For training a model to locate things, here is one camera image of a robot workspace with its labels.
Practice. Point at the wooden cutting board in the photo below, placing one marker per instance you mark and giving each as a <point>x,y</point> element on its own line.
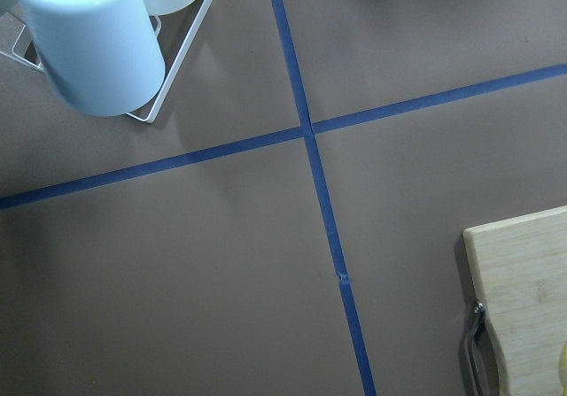
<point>518,269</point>

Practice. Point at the metal cutting board handle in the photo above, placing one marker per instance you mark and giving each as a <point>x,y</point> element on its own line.
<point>472,336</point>

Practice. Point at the white wire cup rack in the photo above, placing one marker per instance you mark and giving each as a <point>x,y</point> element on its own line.
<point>171,69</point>

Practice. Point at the light blue cup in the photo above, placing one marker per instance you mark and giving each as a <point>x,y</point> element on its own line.
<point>101,57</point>

